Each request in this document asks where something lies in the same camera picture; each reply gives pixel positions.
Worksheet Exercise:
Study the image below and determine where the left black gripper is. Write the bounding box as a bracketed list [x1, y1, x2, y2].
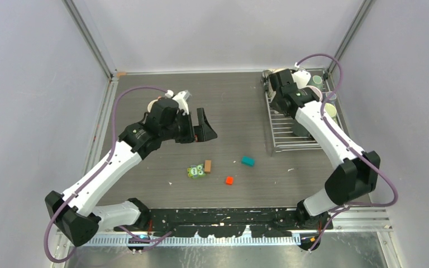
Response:
[160, 108, 216, 143]

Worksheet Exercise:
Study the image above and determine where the dark grey mug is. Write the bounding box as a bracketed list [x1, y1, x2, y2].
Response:
[291, 121, 314, 139]

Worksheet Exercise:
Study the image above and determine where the light green cream mug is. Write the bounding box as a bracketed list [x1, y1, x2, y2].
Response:
[325, 103, 338, 124]

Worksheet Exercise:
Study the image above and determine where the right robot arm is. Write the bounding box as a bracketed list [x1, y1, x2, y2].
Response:
[263, 69, 380, 229]

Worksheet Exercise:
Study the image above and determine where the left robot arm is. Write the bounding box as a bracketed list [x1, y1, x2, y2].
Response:
[45, 98, 217, 247]

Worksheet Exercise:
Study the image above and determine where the cream floral mug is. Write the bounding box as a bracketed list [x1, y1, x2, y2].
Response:
[267, 69, 293, 98]

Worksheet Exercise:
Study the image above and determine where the lilac pink mug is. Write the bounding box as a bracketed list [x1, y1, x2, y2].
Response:
[307, 85, 323, 102]

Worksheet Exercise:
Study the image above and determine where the tan wooden block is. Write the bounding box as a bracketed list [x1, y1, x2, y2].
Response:
[204, 160, 212, 174]

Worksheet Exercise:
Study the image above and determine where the pale green small mug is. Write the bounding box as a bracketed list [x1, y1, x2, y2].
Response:
[307, 75, 324, 92]

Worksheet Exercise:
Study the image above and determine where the green owl toy block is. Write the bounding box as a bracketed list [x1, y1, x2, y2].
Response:
[187, 164, 206, 179]

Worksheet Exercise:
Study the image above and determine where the red cube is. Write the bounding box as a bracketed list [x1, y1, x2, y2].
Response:
[225, 176, 234, 185]

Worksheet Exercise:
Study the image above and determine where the teal block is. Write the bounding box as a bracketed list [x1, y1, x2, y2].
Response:
[241, 156, 255, 167]

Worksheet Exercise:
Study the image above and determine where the black base bar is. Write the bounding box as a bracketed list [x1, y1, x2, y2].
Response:
[125, 207, 330, 238]

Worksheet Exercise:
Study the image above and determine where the white wire dish rack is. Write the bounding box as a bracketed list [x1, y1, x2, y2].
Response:
[261, 69, 334, 153]

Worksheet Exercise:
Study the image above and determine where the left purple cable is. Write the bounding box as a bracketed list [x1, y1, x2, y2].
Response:
[43, 85, 171, 264]

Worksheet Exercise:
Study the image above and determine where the purple cable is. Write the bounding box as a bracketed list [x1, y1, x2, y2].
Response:
[43, 85, 171, 264]
[295, 53, 399, 252]

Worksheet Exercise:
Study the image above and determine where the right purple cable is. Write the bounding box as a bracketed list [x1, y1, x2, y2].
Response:
[295, 53, 399, 252]

